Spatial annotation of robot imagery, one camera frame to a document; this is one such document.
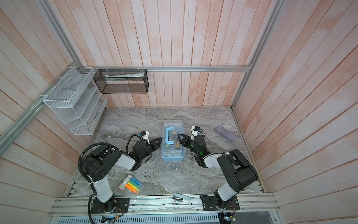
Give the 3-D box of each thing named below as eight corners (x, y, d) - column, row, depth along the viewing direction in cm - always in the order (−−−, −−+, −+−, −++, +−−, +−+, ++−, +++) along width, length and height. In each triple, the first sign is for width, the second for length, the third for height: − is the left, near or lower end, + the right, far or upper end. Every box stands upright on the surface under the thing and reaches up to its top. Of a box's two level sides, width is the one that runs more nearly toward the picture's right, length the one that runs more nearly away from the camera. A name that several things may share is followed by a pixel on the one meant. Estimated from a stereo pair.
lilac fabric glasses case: (213, 130, 107) (214, 128, 105) (217, 126, 110) (218, 123, 108) (233, 142, 101) (235, 139, 98) (236, 137, 104) (238, 134, 101)
